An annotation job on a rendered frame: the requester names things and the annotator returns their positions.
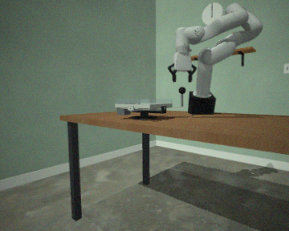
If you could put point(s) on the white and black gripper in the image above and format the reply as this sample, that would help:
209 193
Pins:
183 63

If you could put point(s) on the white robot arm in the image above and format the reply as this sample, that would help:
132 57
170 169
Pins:
224 48

